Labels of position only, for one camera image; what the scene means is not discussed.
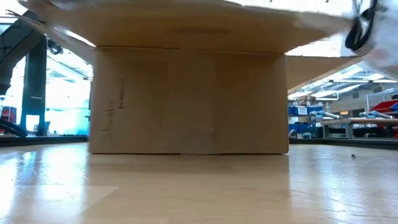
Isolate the brown cardboard box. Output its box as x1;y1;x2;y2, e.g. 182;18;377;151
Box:
6;0;363;156

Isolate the blue storage bin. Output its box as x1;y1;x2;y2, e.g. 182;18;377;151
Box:
289;123;312;134

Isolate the cardboard box on shelf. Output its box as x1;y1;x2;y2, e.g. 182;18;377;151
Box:
295;95;317;106

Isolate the grey blue robot tube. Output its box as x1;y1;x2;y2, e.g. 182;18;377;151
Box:
309;109;342;123
359;110;395;120

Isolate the wooden workbench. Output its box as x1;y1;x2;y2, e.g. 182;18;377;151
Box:
320;117;398;139

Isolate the tall black tower stand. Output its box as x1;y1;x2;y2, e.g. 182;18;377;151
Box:
20;37;48;137

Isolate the red storage bin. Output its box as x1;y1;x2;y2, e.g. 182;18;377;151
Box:
369;99;398;114

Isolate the red crate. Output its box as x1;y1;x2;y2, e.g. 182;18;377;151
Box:
0;106;18;124

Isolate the black ceiling camera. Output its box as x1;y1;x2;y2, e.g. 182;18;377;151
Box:
46;39;65;56

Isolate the thick black hose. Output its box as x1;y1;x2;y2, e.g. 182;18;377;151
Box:
0;119;29;138

